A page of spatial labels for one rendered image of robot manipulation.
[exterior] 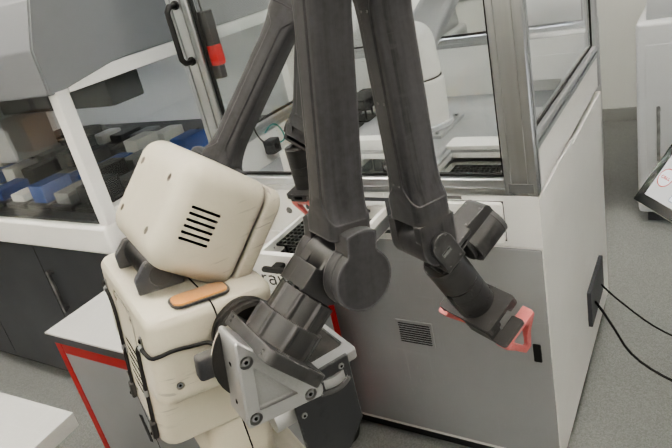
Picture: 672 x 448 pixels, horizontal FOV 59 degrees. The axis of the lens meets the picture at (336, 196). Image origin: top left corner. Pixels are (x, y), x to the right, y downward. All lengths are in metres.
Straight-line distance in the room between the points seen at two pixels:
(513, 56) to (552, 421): 1.06
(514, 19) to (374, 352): 1.14
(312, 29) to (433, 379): 1.50
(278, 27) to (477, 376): 1.25
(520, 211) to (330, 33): 0.99
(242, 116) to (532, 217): 0.80
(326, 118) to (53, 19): 1.51
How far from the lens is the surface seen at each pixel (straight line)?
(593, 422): 2.26
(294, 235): 1.64
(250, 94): 1.04
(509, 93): 1.43
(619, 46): 4.73
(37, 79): 2.03
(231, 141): 1.05
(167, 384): 0.79
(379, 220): 1.65
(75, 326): 1.91
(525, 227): 1.56
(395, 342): 1.95
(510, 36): 1.40
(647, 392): 2.38
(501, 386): 1.90
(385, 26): 0.68
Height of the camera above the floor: 1.59
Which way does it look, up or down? 22 degrees down
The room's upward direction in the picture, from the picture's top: 13 degrees counter-clockwise
